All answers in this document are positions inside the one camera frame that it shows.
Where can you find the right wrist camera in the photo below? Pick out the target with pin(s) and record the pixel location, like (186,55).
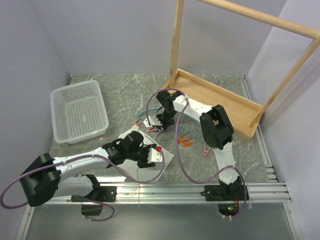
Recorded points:
(151,121)

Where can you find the orange clothespin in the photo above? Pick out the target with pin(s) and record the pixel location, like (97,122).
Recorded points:
(182,139)
(187,142)

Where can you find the white plastic basket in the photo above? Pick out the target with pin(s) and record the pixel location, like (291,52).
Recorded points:
(78,112)

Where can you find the orange clothespin left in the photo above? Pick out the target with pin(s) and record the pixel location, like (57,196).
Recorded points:
(182,139)

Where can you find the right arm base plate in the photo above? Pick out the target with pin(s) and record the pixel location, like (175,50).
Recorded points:
(219,193)

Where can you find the white underwear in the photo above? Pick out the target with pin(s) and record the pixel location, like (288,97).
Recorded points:
(145,174)

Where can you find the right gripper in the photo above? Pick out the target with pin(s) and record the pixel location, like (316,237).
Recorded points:
(163,125)

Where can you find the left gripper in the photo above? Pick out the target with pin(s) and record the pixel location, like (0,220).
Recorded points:
(145,164)

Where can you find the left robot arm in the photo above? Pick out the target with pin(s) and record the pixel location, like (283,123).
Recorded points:
(48,177)

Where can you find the wooden rack with tray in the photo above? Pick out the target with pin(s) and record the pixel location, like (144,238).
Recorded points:
(228,53)

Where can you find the orange clothespin right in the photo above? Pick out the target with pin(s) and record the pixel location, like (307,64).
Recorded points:
(187,142)

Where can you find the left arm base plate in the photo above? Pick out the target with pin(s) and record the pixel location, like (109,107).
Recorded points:
(103,194)

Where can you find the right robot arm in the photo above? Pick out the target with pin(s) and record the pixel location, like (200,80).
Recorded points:
(217,133)

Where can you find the purple clothespin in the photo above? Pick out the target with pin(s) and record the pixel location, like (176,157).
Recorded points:
(159,130)

